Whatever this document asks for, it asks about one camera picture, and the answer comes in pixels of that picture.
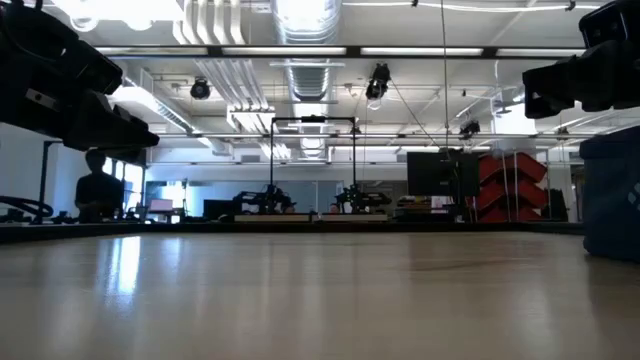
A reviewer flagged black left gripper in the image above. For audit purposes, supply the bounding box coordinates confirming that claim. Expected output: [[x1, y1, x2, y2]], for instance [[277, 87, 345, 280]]
[[0, 29, 160, 166]]

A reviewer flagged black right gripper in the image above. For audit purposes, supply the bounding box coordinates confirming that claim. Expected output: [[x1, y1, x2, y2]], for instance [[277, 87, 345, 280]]
[[522, 37, 640, 120]]

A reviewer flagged navy blue backpack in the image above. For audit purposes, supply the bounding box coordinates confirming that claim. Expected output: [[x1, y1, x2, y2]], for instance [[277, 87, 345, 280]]
[[579, 124, 640, 264]]

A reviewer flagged person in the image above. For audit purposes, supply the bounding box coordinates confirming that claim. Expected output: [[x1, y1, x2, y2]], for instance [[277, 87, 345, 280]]
[[74, 148, 126, 224]]

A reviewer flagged red storage bin rack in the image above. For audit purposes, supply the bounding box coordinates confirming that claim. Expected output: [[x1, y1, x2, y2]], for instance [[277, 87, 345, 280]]
[[474, 152, 549, 224]]

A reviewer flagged black monitor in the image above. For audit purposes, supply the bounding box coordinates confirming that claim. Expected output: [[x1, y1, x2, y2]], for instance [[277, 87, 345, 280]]
[[407, 151, 480, 198]]

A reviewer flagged overhead light bar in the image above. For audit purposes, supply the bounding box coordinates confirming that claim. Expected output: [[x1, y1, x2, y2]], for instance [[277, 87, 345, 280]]
[[94, 44, 589, 59]]

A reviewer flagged background wooden table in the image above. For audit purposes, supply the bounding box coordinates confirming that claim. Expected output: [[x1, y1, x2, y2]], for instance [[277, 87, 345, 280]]
[[233, 213, 389, 224]]

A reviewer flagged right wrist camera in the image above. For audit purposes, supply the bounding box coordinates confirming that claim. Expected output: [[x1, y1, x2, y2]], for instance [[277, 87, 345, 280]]
[[578, 0, 632, 49]]

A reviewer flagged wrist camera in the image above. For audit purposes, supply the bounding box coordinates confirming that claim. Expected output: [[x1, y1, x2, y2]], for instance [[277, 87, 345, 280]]
[[0, 0, 81, 56], [578, 0, 632, 49]]

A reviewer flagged thick black cable loop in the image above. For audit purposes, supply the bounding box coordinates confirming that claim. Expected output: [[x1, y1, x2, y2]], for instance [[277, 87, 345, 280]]
[[0, 195, 55, 220]]

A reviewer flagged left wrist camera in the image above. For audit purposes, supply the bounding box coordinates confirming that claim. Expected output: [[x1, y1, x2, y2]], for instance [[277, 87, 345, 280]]
[[0, 0, 81, 56]]

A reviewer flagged black gantry frame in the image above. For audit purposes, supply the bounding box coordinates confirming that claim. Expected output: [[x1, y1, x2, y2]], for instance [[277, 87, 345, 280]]
[[269, 115, 357, 201]]

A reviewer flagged black aluminium table frame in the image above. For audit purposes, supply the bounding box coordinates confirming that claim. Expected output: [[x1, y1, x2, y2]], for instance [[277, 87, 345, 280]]
[[0, 221, 585, 245]]

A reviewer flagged silver ventilation duct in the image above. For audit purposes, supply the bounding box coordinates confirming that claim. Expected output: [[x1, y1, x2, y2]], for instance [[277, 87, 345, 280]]
[[272, 0, 344, 101]]

